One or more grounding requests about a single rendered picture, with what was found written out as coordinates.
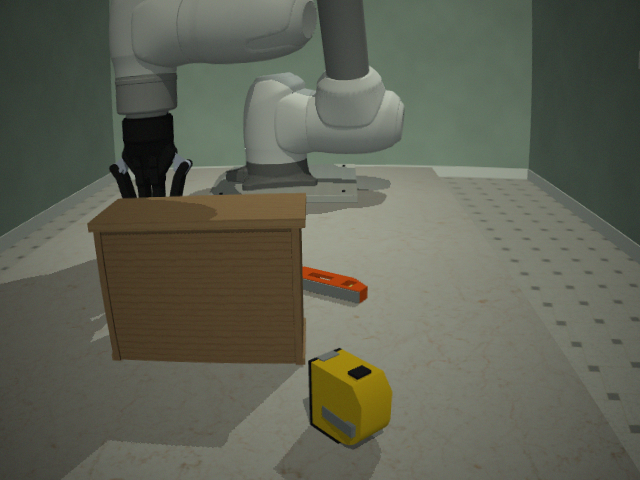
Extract brown wooden cabinet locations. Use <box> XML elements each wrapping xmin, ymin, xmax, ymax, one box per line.
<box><xmin>87</xmin><ymin>193</ymin><xmax>306</xmax><ymax>365</ymax></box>

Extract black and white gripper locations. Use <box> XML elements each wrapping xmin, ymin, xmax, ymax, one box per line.
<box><xmin>109</xmin><ymin>113</ymin><xmax>193</xmax><ymax>198</ymax></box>

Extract orange spirit level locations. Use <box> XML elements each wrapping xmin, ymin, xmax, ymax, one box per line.
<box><xmin>302</xmin><ymin>266</ymin><xmax>368</xmax><ymax>304</ymax></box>

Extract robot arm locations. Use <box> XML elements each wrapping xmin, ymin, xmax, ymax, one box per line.
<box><xmin>109</xmin><ymin>0</ymin><xmax>405</xmax><ymax>191</ymax></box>

